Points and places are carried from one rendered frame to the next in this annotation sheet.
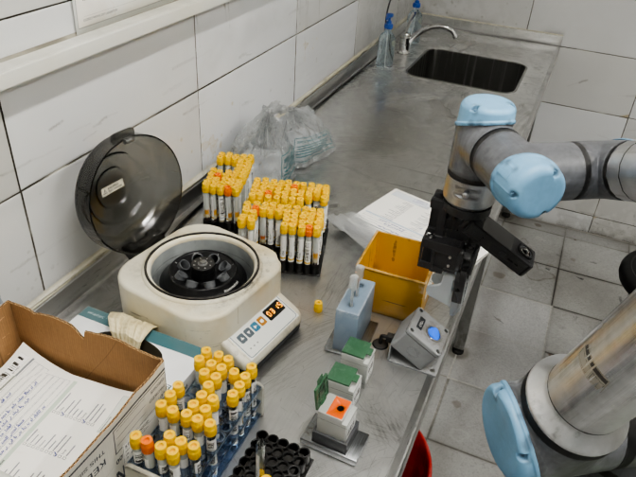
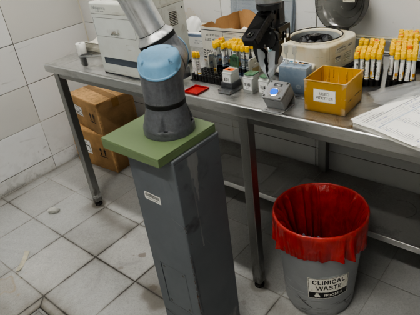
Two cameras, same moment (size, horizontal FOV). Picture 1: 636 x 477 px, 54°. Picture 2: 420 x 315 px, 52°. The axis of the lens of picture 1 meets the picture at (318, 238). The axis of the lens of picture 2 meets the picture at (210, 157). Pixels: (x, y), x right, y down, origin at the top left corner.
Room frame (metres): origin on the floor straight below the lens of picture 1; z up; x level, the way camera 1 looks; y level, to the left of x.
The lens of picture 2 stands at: (1.07, -1.44, 1.45)
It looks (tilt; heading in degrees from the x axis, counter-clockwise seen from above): 30 degrees down; 112
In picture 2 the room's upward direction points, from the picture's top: 8 degrees counter-clockwise
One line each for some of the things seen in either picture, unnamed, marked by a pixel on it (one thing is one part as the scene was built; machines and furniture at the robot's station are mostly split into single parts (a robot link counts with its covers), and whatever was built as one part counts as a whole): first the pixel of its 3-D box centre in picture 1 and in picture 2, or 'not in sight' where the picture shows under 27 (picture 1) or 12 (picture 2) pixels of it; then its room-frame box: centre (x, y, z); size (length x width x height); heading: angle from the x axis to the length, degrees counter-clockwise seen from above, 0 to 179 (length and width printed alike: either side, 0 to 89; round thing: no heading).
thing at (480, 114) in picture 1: (482, 139); not in sight; (0.80, -0.22, 1.30); 0.09 x 0.08 x 0.11; 15
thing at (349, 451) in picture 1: (335, 433); (231, 84); (0.62, -0.04, 0.89); 0.09 x 0.05 x 0.04; 67
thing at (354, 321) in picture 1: (353, 317); (295, 79); (0.85, -0.07, 0.92); 0.10 x 0.07 x 0.10; 161
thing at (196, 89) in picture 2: not in sight; (196, 89); (0.49, -0.06, 0.88); 0.07 x 0.07 x 0.01; 69
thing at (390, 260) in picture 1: (397, 276); (333, 89); (0.98, -0.16, 0.92); 0.13 x 0.13 x 0.10; 71
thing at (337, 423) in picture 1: (336, 421); (230, 77); (0.62, -0.04, 0.92); 0.05 x 0.04 x 0.06; 67
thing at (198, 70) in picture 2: (257, 470); (213, 64); (0.52, 0.06, 0.93); 0.17 x 0.09 x 0.11; 158
